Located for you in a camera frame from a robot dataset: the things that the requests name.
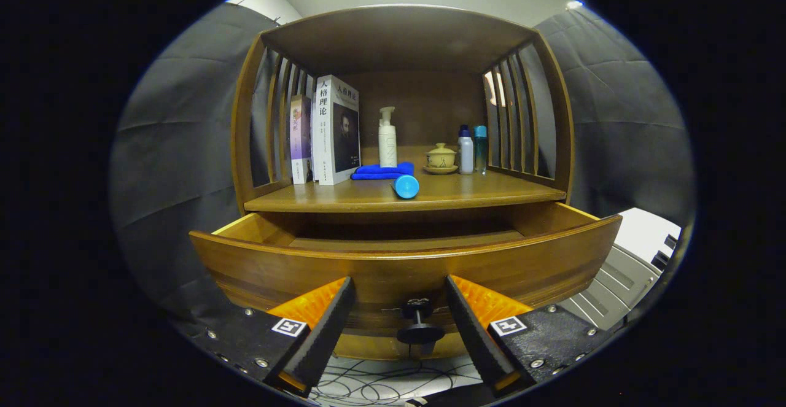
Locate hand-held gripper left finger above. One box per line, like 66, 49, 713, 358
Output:
203, 276, 357, 395

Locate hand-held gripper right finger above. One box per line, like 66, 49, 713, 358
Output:
445, 275, 615, 395

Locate wooden drawer with black knob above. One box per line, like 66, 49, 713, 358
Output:
189, 201, 623, 345

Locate blue white tube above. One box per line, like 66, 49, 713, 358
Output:
392, 174, 420, 200

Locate wooden countertop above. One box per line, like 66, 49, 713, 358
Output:
244, 145, 567, 214

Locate white grey side cabinet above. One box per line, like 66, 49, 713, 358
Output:
556, 207, 682, 332

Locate wooden cabinet with slatted sides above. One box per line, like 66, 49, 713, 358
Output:
230, 4, 576, 360

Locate folded blue cloth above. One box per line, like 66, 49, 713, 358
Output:
351, 161, 415, 180

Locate white bottle with blue cap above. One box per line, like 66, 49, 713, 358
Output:
458, 125, 475, 175

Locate beige lidded teacup with saucer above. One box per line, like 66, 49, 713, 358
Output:
422, 142, 459, 175

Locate thin purple book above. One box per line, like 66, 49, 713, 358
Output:
290, 95, 314, 185

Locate teal bottle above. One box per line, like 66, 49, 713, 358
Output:
473, 125, 488, 174

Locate thick white book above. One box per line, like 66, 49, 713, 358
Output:
313, 74, 361, 186

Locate white pump bottle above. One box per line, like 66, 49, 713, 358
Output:
378, 107, 398, 168

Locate black floor cables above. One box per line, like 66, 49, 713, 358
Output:
313, 355, 486, 406

